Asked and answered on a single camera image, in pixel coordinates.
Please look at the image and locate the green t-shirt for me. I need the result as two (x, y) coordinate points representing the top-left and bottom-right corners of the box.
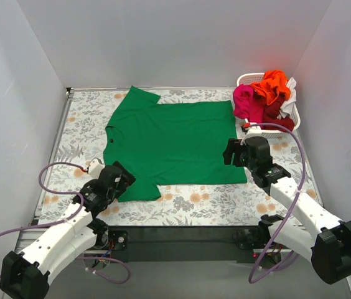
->
(103, 87), (247, 202)

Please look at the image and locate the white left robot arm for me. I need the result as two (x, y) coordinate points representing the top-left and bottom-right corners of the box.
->
(0, 160), (136, 298)

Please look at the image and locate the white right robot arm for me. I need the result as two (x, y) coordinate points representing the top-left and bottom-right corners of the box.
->
(223, 136), (351, 284)

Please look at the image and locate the magenta t-shirt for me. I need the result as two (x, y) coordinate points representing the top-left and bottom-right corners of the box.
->
(233, 84), (264, 123)

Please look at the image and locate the dark red t-shirt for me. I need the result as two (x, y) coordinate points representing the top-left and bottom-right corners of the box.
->
(250, 94), (294, 131)

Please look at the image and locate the white t-shirt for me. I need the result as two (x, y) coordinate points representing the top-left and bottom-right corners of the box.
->
(278, 77), (297, 119)

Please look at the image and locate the white perforated laundry basket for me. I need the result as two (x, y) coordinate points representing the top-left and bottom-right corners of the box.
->
(236, 72), (301, 139)

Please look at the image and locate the orange t-shirt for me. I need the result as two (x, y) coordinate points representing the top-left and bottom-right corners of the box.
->
(251, 70), (291, 105)

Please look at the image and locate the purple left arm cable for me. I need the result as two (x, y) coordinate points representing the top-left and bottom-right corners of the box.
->
(0, 161), (132, 285)

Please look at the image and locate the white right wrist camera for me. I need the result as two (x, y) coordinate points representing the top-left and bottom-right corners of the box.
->
(240, 123), (262, 145)

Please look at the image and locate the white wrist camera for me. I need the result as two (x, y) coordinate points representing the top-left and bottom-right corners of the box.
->
(240, 123), (262, 145)
(85, 158), (105, 179)

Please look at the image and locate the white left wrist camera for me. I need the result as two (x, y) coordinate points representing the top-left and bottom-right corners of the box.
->
(85, 158), (105, 179)

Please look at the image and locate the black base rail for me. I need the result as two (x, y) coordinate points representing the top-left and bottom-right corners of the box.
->
(108, 225), (269, 263)

